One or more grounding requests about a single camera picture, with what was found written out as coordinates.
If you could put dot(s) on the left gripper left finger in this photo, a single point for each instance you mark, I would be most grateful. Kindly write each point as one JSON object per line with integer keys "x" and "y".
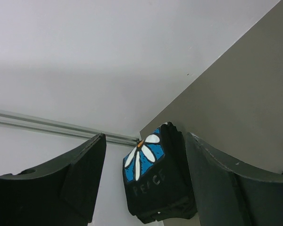
{"x": 59, "y": 192}

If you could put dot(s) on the folded black daisy t-shirt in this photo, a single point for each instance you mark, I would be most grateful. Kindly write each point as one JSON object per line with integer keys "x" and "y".
{"x": 156, "y": 177}

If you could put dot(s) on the left aluminium corner post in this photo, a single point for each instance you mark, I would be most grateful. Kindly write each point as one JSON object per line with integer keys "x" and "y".
{"x": 22, "y": 121}

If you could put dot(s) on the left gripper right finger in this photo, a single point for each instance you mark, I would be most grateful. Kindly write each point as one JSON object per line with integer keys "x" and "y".
{"x": 230, "y": 192}

